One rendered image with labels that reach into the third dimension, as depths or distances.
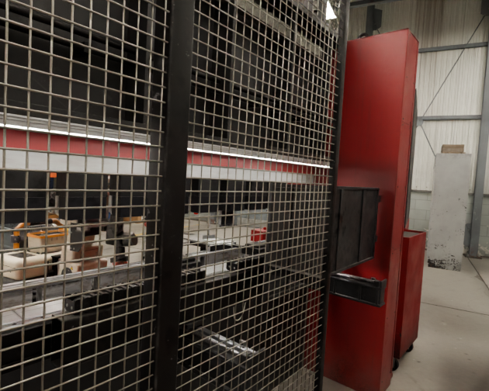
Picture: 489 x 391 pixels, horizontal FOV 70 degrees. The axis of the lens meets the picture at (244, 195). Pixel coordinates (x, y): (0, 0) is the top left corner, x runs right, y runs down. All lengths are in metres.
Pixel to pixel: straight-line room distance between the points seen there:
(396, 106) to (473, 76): 6.55
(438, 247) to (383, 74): 4.76
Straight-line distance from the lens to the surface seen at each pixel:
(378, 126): 2.38
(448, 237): 6.81
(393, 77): 2.42
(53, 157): 1.30
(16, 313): 1.08
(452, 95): 8.76
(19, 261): 2.40
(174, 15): 0.66
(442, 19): 9.25
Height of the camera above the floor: 1.36
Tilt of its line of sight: 3 degrees down
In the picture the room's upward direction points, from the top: 3 degrees clockwise
